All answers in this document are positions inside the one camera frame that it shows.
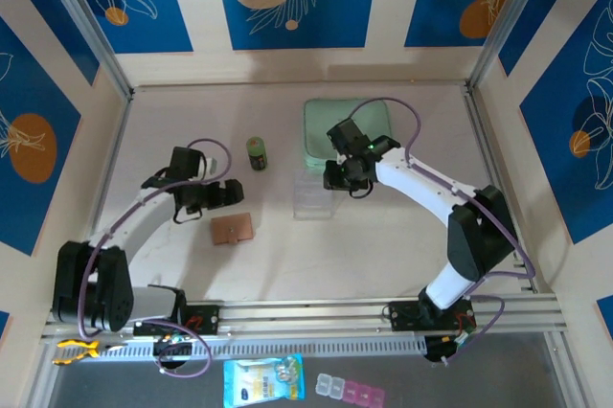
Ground brown leather card holder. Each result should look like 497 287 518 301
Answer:
210 212 256 247

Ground clear acrylic tray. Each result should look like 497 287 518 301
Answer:
292 169 339 221

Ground mint green zip pouch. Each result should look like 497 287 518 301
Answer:
302 98 395 170

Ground blue and yellow snack packet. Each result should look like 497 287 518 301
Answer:
222 353 307 405

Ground white and pink pill organizer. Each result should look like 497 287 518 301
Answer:
314 373 386 408

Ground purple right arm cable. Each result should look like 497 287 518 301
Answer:
348 97 537 367

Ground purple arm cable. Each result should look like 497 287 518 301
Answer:
348 97 537 367
78 138 234 377

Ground aluminium table edge rail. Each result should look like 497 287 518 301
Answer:
462 84 540 294
70 91 136 305

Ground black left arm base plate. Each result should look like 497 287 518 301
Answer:
132 302 222 337

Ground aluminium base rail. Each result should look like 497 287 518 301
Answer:
40 297 571 345

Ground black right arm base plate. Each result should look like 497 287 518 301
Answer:
386 300 478 332

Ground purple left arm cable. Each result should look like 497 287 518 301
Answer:
78 138 234 377

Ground slotted grey cable duct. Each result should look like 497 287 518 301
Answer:
100 335 427 361

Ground yellow handled pliers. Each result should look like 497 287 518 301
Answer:
52 338 128 366

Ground aluminium corner post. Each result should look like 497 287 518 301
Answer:
34 0 134 101
466 0 560 91

